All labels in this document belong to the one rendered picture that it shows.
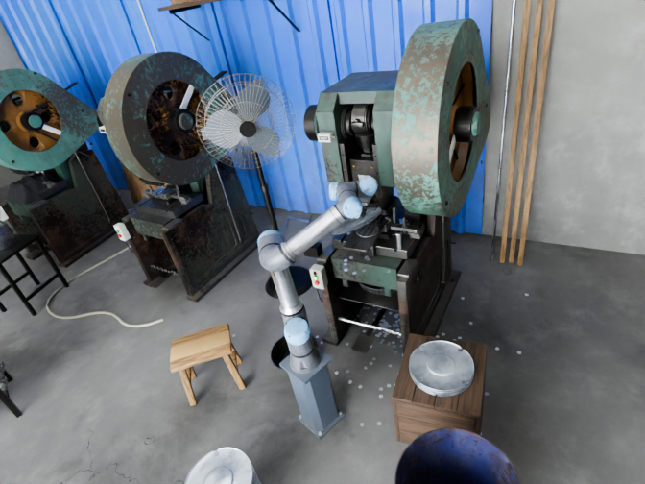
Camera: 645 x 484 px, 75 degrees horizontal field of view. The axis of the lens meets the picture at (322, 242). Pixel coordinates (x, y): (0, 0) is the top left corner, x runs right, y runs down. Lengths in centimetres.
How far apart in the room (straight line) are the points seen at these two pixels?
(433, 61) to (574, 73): 153
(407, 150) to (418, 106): 16
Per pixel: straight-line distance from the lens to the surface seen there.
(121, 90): 277
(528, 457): 236
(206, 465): 211
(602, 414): 258
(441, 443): 188
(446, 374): 207
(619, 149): 326
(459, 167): 224
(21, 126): 441
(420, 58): 173
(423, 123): 164
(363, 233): 227
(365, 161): 215
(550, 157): 328
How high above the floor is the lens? 200
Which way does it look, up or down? 33 degrees down
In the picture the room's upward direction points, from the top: 11 degrees counter-clockwise
